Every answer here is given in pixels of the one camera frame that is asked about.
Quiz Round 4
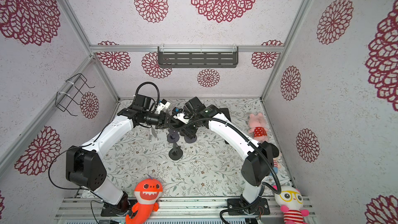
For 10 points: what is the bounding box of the black wire wall rack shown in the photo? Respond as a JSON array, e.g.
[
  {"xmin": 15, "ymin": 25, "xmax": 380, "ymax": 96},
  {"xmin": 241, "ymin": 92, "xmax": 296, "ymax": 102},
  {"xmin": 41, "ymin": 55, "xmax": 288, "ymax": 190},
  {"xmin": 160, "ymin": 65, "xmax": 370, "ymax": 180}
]
[{"xmin": 55, "ymin": 73, "xmax": 95, "ymax": 117}]

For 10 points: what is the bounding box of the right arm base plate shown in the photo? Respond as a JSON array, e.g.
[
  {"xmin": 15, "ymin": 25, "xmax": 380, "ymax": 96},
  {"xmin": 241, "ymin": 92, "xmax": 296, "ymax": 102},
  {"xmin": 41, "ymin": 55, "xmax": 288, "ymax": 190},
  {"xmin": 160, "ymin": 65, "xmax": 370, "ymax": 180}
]
[{"xmin": 227, "ymin": 198, "xmax": 271, "ymax": 216}]

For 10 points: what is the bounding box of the pink pig plush toy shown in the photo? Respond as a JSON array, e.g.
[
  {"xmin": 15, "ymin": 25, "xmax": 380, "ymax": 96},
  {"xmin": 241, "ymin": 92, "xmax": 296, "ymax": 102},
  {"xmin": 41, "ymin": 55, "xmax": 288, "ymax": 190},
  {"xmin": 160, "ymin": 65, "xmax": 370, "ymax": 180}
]
[{"xmin": 248, "ymin": 113, "xmax": 269, "ymax": 143}]

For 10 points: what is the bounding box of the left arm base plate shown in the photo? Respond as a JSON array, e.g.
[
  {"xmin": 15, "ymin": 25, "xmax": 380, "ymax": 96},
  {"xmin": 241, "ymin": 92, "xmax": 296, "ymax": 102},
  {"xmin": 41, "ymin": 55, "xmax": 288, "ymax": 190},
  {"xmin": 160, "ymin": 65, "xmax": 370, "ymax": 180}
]
[{"xmin": 101, "ymin": 201, "xmax": 130, "ymax": 217}]

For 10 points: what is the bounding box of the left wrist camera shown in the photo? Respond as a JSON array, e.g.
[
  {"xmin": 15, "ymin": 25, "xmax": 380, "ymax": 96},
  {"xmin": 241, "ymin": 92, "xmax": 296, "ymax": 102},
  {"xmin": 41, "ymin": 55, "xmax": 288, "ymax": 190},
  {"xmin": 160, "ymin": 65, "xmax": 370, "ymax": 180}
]
[{"xmin": 154, "ymin": 99, "xmax": 171, "ymax": 114}]

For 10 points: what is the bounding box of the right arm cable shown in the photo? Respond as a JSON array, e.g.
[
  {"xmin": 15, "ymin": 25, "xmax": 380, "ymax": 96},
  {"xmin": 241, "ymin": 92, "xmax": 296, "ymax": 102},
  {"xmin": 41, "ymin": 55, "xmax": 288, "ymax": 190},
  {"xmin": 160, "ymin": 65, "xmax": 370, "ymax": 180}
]
[{"xmin": 167, "ymin": 116, "xmax": 282, "ymax": 224}]

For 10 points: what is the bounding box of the white glasses plush toy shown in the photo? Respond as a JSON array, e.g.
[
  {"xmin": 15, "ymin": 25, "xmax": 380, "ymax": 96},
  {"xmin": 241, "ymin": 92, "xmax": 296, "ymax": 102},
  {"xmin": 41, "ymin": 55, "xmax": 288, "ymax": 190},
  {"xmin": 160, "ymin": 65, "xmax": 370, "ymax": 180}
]
[{"xmin": 274, "ymin": 185, "xmax": 309, "ymax": 224}]

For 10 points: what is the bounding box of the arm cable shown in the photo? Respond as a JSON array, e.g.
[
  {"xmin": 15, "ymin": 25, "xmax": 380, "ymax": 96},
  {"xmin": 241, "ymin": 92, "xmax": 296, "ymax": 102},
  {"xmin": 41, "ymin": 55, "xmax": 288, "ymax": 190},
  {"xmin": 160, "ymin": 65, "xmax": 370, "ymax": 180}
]
[
  {"xmin": 48, "ymin": 81, "xmax": 161, "ymax": 200},
  {"xmin": 167, "ymin": 116, "xmax": 282, "ymax": 224}
]

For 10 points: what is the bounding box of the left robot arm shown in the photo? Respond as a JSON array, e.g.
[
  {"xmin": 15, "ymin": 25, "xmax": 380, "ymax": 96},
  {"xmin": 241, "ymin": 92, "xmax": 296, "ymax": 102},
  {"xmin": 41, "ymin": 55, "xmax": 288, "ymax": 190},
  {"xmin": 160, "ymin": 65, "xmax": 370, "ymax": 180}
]
[{"xmin": 65, "ymin": 94, "xmax": 171, "ymax": 213}]

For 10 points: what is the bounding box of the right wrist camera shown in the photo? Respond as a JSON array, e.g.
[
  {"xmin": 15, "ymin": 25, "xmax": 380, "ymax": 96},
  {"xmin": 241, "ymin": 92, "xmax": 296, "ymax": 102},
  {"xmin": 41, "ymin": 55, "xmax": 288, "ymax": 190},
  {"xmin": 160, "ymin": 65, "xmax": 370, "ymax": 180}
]
[{"xmin": 172, "ymin": 107, "xmax": 190, "ymax": 124}]

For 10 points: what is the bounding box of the grey wall shelf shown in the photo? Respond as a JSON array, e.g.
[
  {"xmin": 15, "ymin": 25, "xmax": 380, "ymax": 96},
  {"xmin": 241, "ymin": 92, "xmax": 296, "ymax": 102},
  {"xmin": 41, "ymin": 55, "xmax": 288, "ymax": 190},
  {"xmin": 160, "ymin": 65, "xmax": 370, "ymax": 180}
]
[{"xmin": 157, "ymin": 46, "xmax": 239, "ymax": 68}]

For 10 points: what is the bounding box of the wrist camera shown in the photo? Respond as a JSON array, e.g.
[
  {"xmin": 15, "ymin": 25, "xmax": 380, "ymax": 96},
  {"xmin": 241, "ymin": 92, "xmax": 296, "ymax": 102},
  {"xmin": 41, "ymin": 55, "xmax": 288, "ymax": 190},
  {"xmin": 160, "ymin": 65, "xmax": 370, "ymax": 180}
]
[
  {"xmin": 154, "ymin": 99, "xmax": 171, "ymax": 114},
  {"xmin": 172, "ymin": 107, "xmax": 190, "ymax": 124}
]

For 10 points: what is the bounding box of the grey stand front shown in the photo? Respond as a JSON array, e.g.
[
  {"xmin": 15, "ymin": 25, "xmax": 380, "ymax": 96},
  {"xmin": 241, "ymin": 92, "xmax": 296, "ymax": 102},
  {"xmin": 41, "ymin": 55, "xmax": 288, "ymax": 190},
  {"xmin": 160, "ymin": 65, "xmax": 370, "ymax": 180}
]
[{"xmin": 169, "ymin": 143, "xmax": 183, "ymax": 161}]

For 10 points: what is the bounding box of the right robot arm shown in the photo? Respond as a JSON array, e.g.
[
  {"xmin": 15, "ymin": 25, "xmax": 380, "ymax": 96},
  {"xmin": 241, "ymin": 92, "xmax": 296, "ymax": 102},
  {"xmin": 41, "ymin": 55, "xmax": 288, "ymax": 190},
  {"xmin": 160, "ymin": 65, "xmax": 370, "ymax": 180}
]
[{"xmin": 167, "ymin": 97, "xmax": 282, "ymax": 203}]

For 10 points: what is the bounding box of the red shark plush toy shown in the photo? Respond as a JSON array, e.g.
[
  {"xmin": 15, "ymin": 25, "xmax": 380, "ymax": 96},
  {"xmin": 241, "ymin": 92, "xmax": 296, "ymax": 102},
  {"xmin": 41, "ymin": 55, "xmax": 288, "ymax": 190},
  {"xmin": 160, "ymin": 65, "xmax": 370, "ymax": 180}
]
[{"xmin": 125, "ymin": 178, "xmax": 163, "ymax": 224}]

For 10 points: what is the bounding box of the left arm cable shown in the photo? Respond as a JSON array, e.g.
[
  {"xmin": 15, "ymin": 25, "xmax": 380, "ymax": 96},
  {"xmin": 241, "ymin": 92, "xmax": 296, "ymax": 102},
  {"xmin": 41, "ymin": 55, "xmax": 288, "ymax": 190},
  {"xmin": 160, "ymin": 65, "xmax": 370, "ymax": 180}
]
[{"xmin": 48, "ymin": 81, "xmax": 161, "ymax": 200}]

